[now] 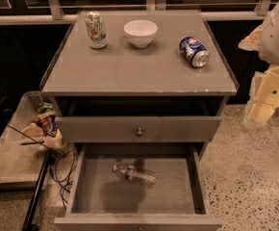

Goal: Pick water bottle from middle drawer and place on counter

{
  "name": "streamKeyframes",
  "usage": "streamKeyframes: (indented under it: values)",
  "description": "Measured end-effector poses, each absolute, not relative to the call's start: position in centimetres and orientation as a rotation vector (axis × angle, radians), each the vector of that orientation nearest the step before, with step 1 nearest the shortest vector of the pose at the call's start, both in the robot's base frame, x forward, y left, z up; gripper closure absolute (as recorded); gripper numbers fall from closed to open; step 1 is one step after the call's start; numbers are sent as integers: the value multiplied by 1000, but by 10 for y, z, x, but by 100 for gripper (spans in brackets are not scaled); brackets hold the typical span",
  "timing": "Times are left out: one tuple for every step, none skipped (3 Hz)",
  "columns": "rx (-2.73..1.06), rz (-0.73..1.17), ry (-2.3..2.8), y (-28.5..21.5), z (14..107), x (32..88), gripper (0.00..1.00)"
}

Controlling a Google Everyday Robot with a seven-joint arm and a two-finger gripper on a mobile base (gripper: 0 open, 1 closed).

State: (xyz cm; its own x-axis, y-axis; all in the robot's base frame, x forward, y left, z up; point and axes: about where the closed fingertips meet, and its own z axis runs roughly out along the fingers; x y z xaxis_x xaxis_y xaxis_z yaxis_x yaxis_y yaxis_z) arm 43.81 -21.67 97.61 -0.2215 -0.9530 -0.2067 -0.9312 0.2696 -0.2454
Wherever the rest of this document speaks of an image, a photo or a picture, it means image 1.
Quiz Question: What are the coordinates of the colourful snack bag pile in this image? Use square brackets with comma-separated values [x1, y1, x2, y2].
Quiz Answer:
[20, 102, 64, 149]

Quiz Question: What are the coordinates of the green white soda can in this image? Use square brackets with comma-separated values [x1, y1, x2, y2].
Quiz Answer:
[86, 12, 107, 49]

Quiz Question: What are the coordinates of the grey top drawer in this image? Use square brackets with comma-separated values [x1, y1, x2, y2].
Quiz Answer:
[56, 116, 220, 142]

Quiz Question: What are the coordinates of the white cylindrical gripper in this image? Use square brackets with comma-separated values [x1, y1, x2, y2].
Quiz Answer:
[246, 64, 279, 123]

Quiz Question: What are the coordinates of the blue cable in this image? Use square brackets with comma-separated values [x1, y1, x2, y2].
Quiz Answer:
[48, 148, 78, 210]

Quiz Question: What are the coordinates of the round metal drawer knob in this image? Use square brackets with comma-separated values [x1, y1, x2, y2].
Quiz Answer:
[136, 128, 143, 137]

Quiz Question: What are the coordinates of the black pole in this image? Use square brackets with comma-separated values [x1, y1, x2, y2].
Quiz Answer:
[22, 151, 53, 231]

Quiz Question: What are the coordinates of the metal window railing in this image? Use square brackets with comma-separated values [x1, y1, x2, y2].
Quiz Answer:
[0, 0, 279, 27]

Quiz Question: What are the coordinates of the grey open middle drawer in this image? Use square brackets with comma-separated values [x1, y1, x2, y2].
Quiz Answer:
[55, 143, 222, 231]

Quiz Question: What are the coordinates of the white ceramic bowl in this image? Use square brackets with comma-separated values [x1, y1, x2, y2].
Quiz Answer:
[124, 20, 158, 48]

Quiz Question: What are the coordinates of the grey drawer cabinet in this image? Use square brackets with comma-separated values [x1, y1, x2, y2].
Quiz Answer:
[38, 9, 240, 231]

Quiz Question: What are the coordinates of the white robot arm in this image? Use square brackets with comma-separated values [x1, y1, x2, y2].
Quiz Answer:
[239, 2, 279, 128]

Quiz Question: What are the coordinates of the clear plastic water bottle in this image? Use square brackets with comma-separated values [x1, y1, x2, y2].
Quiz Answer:
[113, 164, 158, 189]

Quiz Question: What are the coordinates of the blue pepsi can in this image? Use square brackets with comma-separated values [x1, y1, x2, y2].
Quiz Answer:
[179, 37, 210, 68]

